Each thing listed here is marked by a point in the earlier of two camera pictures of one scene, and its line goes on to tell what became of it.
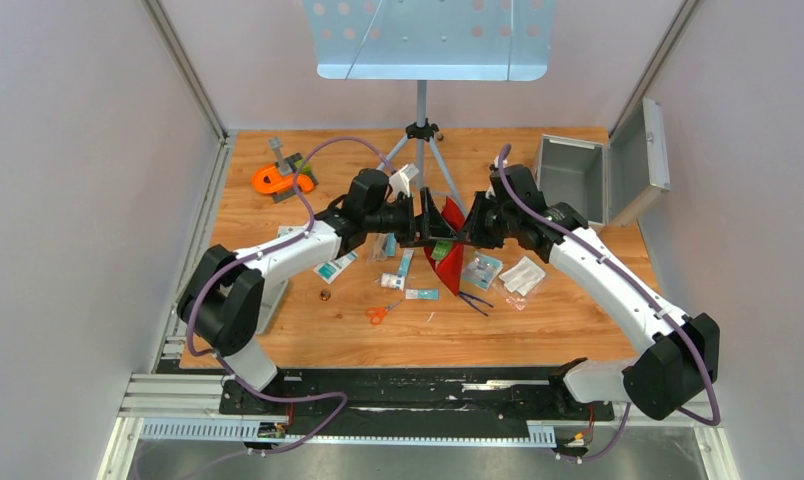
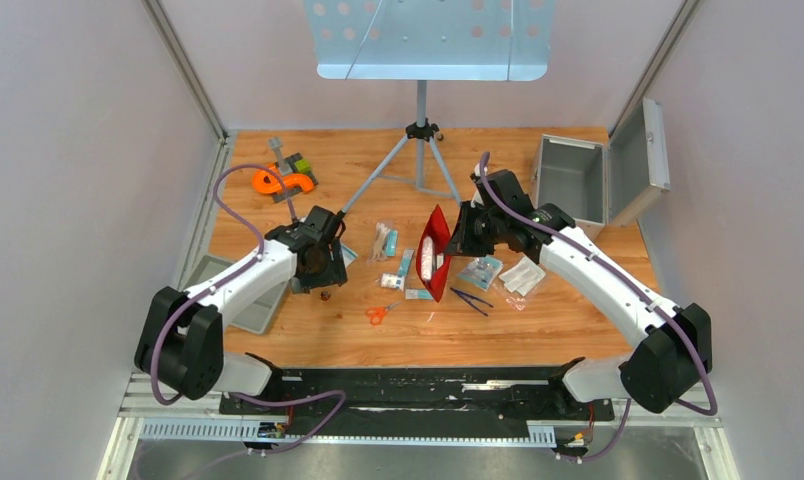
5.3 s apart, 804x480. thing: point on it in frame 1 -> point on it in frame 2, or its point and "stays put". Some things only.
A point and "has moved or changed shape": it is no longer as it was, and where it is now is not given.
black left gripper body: (398, 218) -> (329, 270)
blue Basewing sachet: (391, 244) stays put
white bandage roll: (392, 281) stays put
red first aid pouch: (450, 268) has moved or changed shape
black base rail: (414, 399) stays put
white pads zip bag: (523, 276) stays put
